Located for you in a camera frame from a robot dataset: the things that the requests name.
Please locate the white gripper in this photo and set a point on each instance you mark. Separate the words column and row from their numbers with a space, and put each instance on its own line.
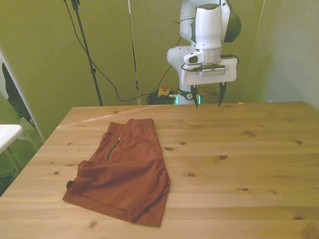
column 193, row 77

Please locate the rust red shorts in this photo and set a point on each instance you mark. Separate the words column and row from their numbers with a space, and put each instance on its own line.
column 124, row 174

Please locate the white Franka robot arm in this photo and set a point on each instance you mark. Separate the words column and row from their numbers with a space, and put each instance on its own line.
column 208, row 27

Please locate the yellow emergency stop button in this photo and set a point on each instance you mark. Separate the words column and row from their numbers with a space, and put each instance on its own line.
column 163, row 91

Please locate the partition joint strip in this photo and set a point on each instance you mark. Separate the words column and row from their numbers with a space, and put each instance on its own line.
column 134, row 54

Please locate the black tripod stand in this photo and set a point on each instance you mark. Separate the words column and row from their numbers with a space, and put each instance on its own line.
column 86, row 49

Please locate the white side table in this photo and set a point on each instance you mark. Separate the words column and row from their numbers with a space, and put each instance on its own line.
column 7, row 133

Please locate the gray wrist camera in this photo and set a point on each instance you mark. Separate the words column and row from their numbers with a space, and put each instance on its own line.
column 214, row 71

